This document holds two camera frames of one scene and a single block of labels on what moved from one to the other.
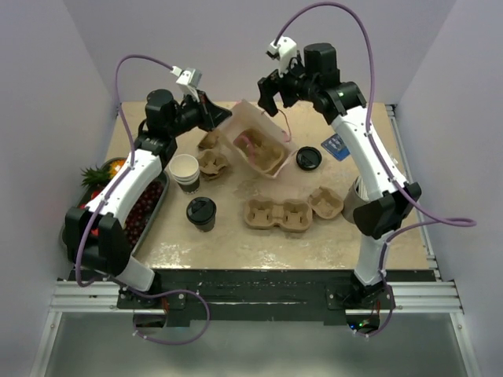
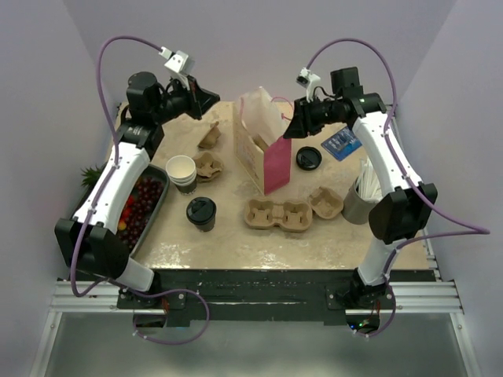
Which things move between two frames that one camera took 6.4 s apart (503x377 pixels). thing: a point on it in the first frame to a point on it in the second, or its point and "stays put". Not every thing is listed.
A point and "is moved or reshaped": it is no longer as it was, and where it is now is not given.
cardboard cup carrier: [292, 214] stays put
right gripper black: [271, 86] to [302, 122]
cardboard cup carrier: [326, 203] stays put
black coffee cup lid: [201, 210] stays put
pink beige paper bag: [257, 138] is moved or reshaped
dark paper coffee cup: [203, 217] stays put
